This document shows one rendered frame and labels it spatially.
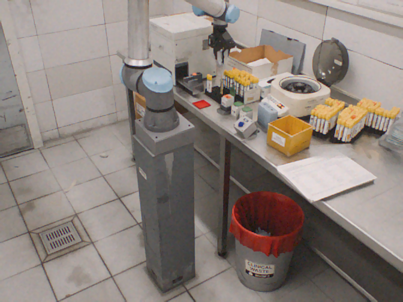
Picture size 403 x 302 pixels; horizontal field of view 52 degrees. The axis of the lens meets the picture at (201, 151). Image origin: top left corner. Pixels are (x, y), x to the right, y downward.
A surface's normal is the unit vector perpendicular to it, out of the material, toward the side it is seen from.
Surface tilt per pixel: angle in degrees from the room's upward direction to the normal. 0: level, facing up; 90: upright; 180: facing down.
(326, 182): 1
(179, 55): 90
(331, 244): 0
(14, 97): 90
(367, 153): 0
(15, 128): 90
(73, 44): 90
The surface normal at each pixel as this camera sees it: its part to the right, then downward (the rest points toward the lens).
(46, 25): 0.54, 0.47
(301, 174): 0.00, -0.84
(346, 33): -0.84, 0.30
